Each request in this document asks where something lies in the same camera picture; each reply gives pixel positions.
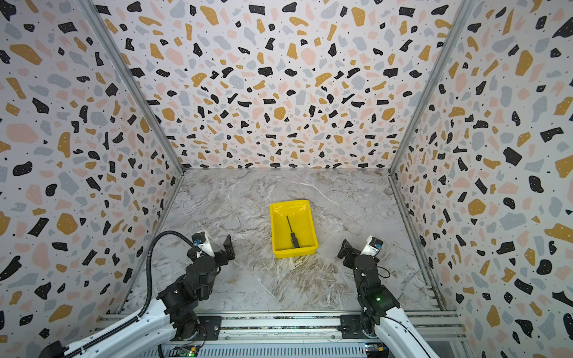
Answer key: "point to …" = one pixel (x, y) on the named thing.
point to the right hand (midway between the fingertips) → (354, 246)
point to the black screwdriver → (295, 240)
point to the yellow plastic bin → (301, 222)
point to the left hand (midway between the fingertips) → (221, 239)
